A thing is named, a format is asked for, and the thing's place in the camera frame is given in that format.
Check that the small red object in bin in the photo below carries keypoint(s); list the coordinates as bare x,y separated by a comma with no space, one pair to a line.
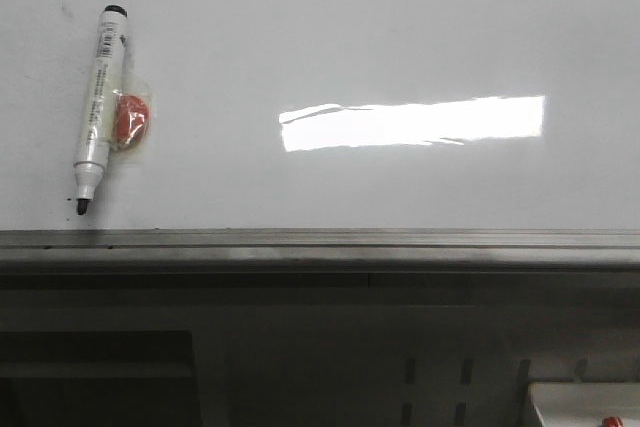
612,421

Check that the grey slotted metal panel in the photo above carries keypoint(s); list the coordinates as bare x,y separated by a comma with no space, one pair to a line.
400,366

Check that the white plastic bin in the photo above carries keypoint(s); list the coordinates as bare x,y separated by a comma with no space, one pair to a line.
580,404

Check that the white whiteboard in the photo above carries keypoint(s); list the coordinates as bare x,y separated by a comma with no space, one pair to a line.
512,114

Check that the grey metal whiteboard tray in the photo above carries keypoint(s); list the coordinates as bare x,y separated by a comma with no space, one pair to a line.
395,264

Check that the red round magnet taped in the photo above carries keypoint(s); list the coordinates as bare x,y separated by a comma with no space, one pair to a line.
131,120

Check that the white marker pen black tip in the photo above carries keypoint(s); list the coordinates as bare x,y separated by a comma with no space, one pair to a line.
104,89

